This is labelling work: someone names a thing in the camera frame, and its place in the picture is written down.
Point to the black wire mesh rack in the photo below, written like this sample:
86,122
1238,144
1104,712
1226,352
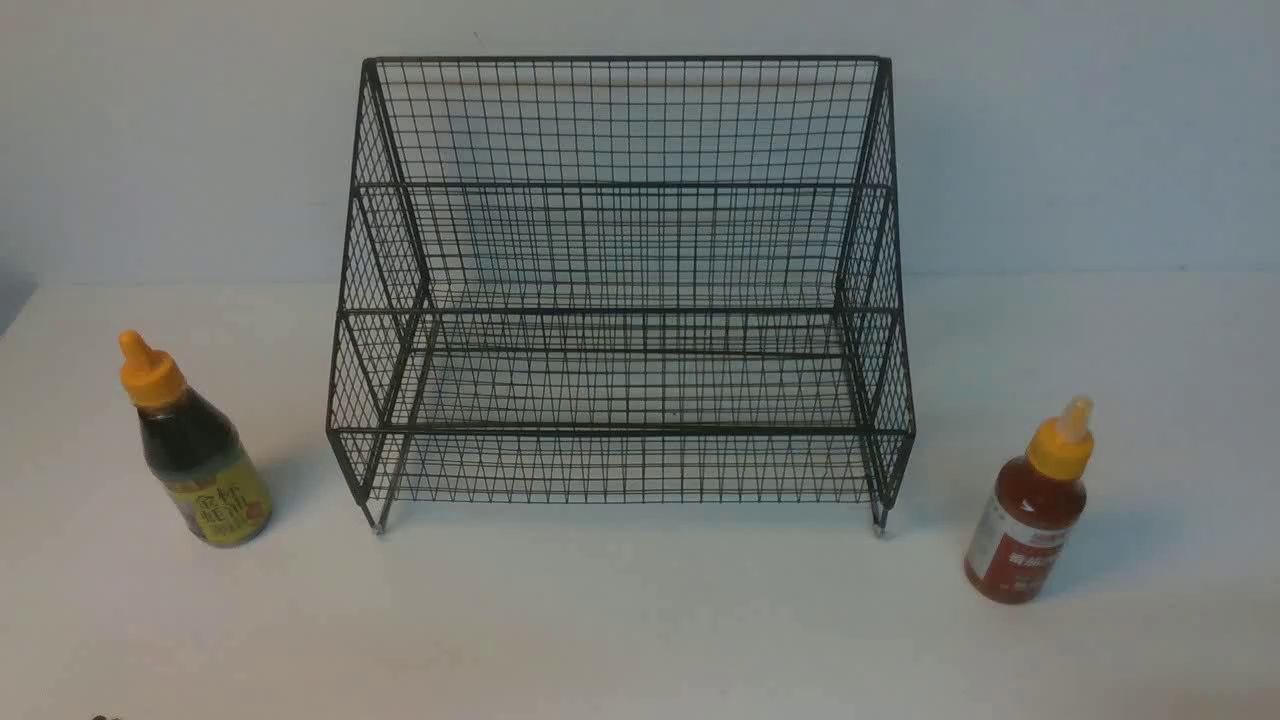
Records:
622,279

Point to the dark sauce bottle yellow label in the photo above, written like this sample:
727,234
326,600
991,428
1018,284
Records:
193,449

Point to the red sauce bottle yellow cap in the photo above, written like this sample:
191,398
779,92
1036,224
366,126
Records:
1031,511

